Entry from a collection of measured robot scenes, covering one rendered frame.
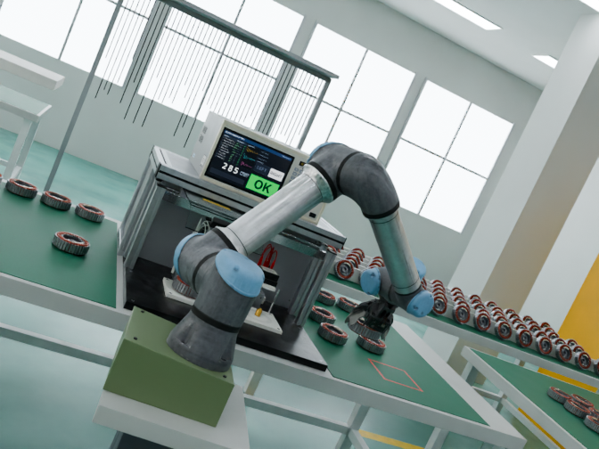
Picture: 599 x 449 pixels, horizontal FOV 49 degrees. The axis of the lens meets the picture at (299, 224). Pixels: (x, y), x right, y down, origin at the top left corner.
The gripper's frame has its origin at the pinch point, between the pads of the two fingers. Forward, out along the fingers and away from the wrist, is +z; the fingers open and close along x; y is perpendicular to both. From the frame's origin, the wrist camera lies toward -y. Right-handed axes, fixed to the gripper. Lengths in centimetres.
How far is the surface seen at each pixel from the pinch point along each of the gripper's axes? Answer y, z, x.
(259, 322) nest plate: 9.2, 7.7, -31.9
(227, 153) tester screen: -23, -23, -64
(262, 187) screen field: -24, -16, -49
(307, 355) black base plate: 17.7, 3.1, -15.2
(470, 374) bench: -73, 73, 83
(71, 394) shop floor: 1, 108, -84
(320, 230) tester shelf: -23.8, -9.9, -25.3
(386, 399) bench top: 18.5, 5.3, 13.4
